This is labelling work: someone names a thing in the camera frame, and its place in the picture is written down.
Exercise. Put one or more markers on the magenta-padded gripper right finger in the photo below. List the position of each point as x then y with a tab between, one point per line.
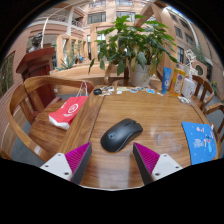
163	165

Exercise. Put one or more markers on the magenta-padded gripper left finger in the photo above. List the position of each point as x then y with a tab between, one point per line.
56	165

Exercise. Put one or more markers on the black computer mouse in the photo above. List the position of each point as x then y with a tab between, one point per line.
120	135

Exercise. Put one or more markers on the blue cartoon-print mouse pad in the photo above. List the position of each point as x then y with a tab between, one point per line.
198	143

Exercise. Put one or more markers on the wooden armchair holding red bag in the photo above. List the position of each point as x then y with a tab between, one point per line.
46	130

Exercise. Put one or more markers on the red paper bag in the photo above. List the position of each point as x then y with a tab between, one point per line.
66	111

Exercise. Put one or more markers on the small white packet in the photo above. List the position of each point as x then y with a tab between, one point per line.
184	99

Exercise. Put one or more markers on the white pump bottle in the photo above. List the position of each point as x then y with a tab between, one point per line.
188	88

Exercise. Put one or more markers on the yellow liquid bottle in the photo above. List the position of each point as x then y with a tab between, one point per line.
177	83

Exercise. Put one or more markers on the small black key fob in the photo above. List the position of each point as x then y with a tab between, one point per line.
97	91

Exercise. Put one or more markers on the empty wooden armchair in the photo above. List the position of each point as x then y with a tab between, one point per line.
205	91

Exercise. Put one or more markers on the blue squeeze tube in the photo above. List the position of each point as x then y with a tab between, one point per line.
166	80

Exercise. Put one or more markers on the dark red wooden lectern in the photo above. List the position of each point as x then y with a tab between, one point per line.
38	73

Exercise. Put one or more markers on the wooden armchair behind plant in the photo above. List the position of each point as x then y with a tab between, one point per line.
108	75

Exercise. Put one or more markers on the dark bust statue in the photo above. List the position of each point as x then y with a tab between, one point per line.
36	41

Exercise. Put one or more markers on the green plant in white pot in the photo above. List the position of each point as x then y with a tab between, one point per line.
133	43

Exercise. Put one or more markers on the white sculpture on pedestal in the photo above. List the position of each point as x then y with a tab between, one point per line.
191	61

